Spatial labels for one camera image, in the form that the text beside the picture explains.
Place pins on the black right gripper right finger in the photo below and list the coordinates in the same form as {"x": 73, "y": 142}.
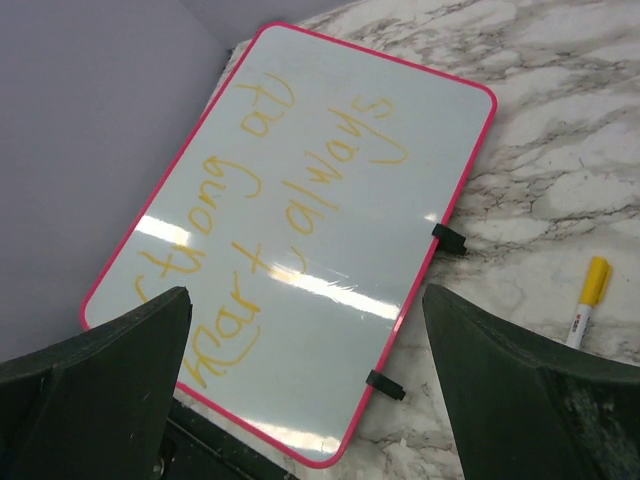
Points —
{"x": 522, "y": 406}

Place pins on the black whiteboard clip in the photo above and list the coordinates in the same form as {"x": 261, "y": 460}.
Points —
{"x": 385, "y": 385}
{"x": 449, "y": 241}

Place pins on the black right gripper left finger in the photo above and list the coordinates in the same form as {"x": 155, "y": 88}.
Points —
{"x": 95, "y": 406}

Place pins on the white marker pen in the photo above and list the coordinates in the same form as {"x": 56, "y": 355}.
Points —
{"x": 579, "y": 324}

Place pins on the pink framed whiteboard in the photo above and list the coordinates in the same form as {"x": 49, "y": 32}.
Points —
{"x": 299, "y": 215}

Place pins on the yellow marker cap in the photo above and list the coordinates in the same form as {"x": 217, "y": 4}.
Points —
{"x": 596, "y": 281}

